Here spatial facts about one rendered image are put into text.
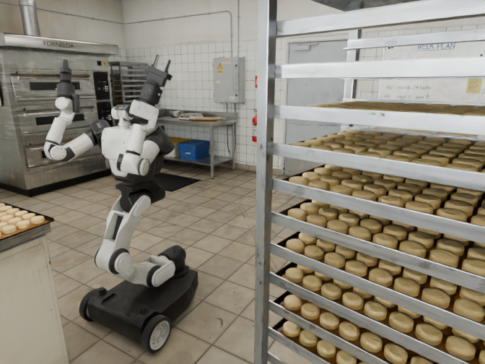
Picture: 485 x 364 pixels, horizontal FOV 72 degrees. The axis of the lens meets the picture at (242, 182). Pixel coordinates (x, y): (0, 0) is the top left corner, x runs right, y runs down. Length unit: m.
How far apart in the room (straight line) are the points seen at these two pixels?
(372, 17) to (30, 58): 4.77
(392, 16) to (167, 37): 6.09
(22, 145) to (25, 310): 3.55
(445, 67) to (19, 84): 4.80
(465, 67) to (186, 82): 5.89
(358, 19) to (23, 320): 1.66
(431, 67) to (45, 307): 1.71
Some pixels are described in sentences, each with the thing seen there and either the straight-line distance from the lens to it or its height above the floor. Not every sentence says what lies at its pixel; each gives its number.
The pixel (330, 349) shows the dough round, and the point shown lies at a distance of 1.03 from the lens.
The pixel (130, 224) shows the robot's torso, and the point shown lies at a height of 0.71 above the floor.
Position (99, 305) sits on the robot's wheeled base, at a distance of 2.31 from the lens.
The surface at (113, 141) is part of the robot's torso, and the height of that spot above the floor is 1.18.
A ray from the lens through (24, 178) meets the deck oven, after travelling 5.19.
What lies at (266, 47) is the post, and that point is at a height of 1.55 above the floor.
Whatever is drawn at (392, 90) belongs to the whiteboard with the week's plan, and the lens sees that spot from 4.92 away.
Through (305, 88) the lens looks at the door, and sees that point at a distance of 5.25.
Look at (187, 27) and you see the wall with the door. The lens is 6.38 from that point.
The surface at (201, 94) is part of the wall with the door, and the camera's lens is 6.16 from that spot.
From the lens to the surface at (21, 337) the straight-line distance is 1.83.
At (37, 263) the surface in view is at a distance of 1.73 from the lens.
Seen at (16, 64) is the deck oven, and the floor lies 1.68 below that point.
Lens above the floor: 1.48
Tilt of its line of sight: 17 degrees down
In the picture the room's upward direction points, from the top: straight up
